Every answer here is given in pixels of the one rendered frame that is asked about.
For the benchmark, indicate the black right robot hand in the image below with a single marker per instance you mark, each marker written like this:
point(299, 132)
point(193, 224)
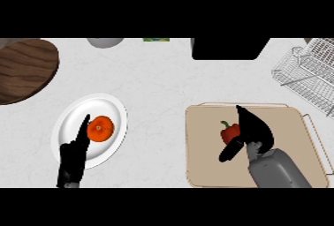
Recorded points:
point(256, 132)

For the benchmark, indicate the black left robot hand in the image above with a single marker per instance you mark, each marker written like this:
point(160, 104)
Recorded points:
point(71, 164)

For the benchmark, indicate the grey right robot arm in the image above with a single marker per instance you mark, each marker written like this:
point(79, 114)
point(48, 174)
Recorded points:
point(274, 169)

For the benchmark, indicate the red bell pepper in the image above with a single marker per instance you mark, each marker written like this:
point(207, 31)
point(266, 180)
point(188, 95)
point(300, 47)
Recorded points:
point(229, 133)

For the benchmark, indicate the beige tray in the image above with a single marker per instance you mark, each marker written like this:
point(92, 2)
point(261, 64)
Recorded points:
point(209, 164)

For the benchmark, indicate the orange round fruit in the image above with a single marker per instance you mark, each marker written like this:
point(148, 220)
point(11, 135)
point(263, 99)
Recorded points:
point(101, 129)

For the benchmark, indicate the white oval plate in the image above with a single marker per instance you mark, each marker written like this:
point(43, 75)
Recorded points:
point(102, 106)

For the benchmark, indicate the black appliance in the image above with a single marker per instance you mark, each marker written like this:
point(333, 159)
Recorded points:
point(228, 48)

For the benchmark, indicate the round brown wooden board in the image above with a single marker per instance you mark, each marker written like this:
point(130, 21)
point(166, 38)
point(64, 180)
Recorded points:
point(24, 69)

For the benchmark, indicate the green box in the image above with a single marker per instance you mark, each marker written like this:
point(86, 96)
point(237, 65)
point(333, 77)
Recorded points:
point(157, 39)

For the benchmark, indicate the grey round bowl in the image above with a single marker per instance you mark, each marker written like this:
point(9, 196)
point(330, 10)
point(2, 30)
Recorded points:
point(104, 42)

